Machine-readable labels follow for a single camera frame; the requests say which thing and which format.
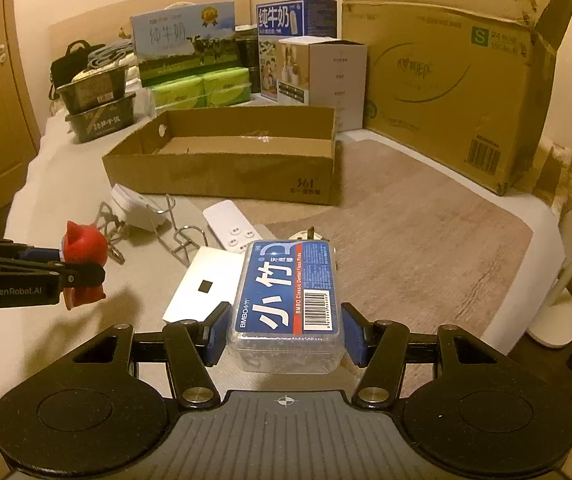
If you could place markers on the brown instant food bowl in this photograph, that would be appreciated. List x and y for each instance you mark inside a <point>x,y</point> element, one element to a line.
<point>91,92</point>

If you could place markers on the black bag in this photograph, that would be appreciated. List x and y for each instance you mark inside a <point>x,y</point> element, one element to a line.
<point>73,62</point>

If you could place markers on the blue binder clip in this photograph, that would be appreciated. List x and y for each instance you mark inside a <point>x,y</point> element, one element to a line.
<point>186,237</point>

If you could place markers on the woven bed mat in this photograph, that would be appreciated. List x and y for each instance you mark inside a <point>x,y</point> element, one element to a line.
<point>416,240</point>

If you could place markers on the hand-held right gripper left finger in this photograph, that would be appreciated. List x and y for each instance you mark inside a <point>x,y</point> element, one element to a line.
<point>218,335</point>

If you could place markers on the square box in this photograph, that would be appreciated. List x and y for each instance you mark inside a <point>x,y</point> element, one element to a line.
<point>191,305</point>

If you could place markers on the shallow cardboard tray box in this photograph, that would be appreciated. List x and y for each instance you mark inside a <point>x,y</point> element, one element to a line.
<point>246,175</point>

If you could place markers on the clear floss box blue label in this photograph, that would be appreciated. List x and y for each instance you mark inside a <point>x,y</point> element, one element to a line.
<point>286,285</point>

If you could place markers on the black food bowl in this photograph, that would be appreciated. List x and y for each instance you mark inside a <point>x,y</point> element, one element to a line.
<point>101,122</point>

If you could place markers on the white remote control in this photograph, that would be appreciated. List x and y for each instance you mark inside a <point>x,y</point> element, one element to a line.
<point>226,220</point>

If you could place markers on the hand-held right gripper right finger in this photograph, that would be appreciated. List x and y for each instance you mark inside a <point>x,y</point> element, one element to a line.
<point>353,337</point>

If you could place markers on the milk carton box cow print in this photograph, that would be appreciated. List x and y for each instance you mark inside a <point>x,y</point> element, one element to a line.
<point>181,40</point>

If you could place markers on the white humidifier box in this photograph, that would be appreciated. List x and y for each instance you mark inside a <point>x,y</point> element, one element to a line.
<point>336,85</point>

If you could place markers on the white charger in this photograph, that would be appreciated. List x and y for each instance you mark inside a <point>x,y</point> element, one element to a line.
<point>133,207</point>

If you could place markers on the large cardboard box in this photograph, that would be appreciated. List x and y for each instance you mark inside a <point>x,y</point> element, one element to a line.
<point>441,100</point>

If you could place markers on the blue milk carton box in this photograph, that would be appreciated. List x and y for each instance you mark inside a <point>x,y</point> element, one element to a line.
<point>286,20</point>

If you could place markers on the green tissue pack bundle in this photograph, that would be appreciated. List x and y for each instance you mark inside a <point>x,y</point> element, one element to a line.
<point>196,87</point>

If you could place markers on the grey folded cloth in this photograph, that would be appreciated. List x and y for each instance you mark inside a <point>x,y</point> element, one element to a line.
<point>111,52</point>

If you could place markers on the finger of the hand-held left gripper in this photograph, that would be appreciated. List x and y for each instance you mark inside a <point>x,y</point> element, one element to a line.
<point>41,255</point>
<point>26,280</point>

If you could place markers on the white fan stand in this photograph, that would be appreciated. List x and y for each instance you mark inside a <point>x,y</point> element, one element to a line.
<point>553,320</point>

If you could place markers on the red cat toy figure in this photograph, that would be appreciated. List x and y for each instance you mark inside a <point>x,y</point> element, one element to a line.
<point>83,245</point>

